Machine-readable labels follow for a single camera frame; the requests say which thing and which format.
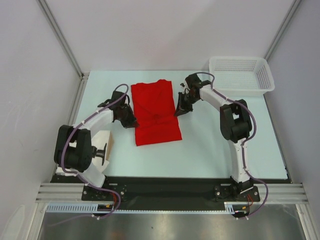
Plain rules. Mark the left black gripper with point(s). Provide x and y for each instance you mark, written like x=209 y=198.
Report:
x=131 y=122

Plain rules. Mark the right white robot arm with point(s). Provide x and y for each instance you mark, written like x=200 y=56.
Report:
x=236 y=123

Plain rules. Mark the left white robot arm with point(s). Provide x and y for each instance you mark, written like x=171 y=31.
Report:
x=94 y=123

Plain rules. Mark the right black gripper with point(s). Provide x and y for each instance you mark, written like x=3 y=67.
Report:
x=182 y=108

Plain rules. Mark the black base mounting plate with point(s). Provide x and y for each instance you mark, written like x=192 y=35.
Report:
x=176 y=205

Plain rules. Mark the red t shirt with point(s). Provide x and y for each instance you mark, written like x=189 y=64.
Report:
x=154 y=108

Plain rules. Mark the white perforated plastic basket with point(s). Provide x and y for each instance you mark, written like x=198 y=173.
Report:
x=241 y=76

